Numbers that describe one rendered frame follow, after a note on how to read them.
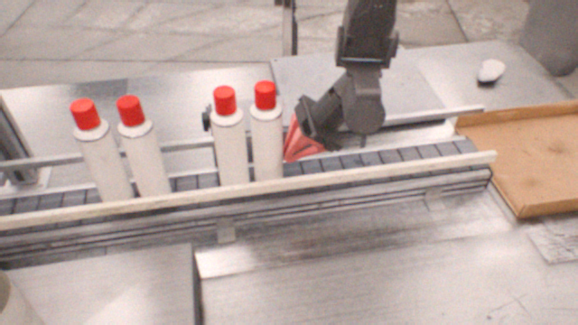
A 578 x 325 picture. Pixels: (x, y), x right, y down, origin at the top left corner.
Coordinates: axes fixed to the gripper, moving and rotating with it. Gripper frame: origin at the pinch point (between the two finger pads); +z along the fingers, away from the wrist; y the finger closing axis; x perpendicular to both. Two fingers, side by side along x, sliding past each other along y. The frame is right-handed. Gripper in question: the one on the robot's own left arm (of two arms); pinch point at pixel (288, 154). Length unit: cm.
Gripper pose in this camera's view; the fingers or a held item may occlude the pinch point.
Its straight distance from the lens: 78.3
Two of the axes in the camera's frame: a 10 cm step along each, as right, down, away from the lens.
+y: 1.9, 7.0, -6.8
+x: 7.6, 3.4, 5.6
